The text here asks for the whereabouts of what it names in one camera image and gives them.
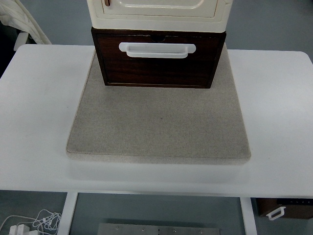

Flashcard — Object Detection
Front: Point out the dark wooden cabinet base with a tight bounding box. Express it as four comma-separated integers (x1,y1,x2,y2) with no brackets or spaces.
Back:
90,26,226,89

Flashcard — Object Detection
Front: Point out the beige felt mat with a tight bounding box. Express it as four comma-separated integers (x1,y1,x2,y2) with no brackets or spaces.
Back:
67,48,251,165

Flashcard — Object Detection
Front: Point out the white table leg right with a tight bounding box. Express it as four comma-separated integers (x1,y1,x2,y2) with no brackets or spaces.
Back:
240,197,257,235

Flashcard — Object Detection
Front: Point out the white table leg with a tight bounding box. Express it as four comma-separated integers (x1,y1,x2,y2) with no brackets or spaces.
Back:
57,191,78,235
240,197,257,235

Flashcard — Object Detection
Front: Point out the white table leg left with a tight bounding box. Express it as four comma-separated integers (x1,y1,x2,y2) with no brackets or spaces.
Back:
57,191,78,235

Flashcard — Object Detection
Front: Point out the brown box on floor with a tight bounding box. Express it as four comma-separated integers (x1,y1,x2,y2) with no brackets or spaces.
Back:
256,198,313,219

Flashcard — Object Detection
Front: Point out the white power adapter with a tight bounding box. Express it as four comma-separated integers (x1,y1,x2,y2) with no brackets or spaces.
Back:
9,224,30,235

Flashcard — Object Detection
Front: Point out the cream padded cloth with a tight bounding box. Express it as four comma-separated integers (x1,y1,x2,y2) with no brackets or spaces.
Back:
0,0,51,45

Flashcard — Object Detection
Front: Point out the white drawer handle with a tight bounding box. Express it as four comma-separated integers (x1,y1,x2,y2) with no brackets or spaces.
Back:
119,42,196,59

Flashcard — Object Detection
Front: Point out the white cable bundle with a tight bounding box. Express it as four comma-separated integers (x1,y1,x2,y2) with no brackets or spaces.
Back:
0,209,62,235

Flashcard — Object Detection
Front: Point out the white handle on box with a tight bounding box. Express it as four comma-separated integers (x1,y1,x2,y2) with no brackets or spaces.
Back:
266,206,286,221

